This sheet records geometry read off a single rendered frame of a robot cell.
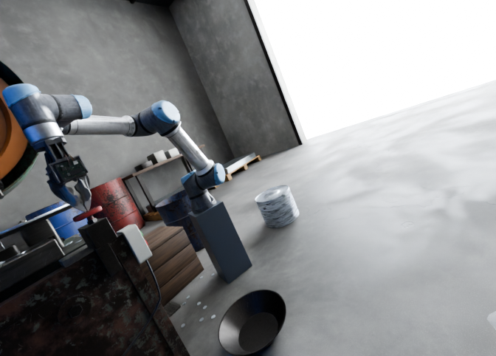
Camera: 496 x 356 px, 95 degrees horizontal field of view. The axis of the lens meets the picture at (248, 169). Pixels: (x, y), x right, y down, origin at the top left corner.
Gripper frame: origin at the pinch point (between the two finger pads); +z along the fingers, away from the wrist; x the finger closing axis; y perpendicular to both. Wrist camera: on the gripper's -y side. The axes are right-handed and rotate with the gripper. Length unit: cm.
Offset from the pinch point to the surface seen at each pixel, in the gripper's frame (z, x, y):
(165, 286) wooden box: 66, 29, -63
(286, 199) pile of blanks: 57, 117, -17
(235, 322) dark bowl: 73, 28, -3
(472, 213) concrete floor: 75, 115, 82
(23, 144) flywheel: -38, 5, -66
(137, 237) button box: 17.3, 10.4, -5.4
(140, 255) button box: 23.4, 8.4, -5.4
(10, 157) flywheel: -33, -1, -66
